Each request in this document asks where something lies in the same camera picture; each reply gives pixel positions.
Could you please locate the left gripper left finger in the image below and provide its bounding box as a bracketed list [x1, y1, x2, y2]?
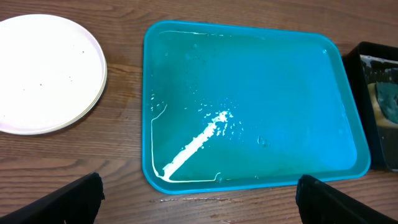
[1, 172, 105, 224]

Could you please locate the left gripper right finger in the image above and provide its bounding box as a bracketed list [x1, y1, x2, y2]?
[295, 175, 397, 224]

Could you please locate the yellow green sponge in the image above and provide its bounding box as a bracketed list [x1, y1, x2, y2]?
[368, 82, 397, 129]

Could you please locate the white plate with sauce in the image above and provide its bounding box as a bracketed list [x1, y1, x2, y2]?
[1, 14, 104, 135]

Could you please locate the yellow plate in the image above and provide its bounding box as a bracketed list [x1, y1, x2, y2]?
[41, 52, 108, 134]

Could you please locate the teal plastic tray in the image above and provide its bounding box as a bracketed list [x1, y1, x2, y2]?
[142, 21, 371, 194]

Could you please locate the black water tray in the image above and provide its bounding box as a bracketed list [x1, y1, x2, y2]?
[343, 42, 397, 172]

